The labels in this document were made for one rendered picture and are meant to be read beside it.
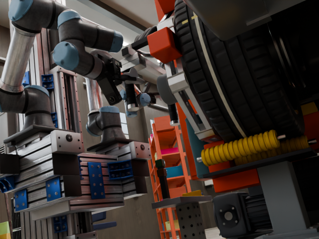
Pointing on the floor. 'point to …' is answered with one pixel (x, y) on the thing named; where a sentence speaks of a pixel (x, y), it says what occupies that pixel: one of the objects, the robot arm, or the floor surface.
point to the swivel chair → (101, 223)
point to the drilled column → (190, 221)
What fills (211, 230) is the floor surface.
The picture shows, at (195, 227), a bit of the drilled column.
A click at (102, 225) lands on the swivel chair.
